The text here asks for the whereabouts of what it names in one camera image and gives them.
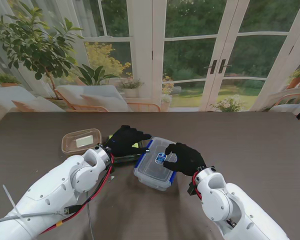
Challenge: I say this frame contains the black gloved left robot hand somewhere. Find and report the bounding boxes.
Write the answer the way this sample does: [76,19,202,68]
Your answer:
[109,124,153,157]

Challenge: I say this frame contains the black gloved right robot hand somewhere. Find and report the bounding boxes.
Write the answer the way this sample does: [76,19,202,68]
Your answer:
[162,142,208,177]

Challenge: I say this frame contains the black plastic tray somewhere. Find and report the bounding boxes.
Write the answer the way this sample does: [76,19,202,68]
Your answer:
[105,134,151,166]

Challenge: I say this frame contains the clear lid with blue mark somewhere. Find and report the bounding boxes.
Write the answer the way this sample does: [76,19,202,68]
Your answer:
[133,136,178,183]

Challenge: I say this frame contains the clear container with blue clips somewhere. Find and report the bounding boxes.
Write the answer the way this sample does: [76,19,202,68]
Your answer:
[132,136,178,192]

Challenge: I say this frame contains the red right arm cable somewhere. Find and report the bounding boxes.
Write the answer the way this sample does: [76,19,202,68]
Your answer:
[192,171,203,201]

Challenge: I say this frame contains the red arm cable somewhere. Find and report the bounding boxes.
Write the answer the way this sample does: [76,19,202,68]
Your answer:
[38,153,115,236]
[192,171,203,201]

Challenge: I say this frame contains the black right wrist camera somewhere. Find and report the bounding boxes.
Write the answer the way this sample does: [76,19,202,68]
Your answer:
[186,181,198,196]

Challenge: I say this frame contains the red left arm cable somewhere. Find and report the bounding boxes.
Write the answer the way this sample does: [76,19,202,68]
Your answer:
[38,153,115,236]

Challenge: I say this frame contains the thin grey cable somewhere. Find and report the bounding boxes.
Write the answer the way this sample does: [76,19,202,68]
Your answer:
[86,192,95,240]

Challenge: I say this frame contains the grey left arm cable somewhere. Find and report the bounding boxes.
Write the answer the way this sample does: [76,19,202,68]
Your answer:
[0,204,83,226]

